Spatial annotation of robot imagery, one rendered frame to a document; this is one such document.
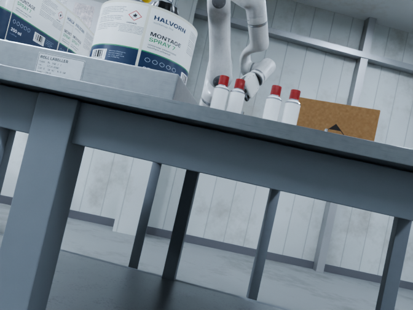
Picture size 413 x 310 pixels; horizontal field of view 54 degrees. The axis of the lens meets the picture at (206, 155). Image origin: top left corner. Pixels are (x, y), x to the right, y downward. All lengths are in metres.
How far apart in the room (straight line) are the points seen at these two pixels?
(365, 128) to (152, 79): 1.13
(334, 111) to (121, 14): 1.02
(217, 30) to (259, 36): 0.19
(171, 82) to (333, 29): 4.33
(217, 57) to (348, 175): 1.45
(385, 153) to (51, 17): 0.79
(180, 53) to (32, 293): 0.48
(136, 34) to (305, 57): 3.98
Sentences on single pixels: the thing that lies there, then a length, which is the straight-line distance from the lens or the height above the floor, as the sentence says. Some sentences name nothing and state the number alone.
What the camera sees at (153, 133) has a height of 0.79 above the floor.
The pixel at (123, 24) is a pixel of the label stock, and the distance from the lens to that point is 0.78.
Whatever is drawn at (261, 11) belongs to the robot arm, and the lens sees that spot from 1.87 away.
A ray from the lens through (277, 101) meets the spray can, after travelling 1.34.
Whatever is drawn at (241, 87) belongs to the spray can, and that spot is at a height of 1.06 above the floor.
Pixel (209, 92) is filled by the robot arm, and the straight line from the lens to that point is 2.07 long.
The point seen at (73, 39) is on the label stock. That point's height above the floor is 1.01.
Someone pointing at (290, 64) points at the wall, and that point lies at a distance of 4.60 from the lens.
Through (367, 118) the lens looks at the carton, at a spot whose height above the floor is 1.08.
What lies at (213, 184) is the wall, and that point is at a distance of 4.30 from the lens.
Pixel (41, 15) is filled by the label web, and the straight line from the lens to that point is 1.01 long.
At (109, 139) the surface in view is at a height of 0.76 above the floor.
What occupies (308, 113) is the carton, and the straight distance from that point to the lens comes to 1.60.
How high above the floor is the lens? 0.75
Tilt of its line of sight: 3 degrees up
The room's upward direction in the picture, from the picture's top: 13 degrees clockwise
